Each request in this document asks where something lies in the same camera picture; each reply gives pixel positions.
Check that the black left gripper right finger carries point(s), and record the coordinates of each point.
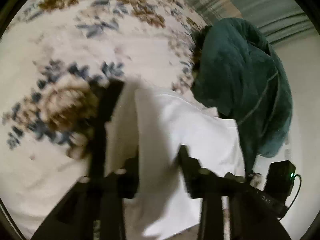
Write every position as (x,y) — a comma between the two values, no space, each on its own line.
(226,204)

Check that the dark green velvet blanket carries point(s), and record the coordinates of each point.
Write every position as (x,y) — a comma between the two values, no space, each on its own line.
(239,73)

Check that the floral bed blanket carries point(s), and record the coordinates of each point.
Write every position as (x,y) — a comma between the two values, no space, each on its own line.
(56,56)

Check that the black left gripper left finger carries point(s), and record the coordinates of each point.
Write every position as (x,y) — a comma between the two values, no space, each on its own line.
(93,207)

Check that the grey-green curtain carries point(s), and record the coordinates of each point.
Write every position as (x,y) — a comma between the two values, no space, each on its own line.
(278,20)

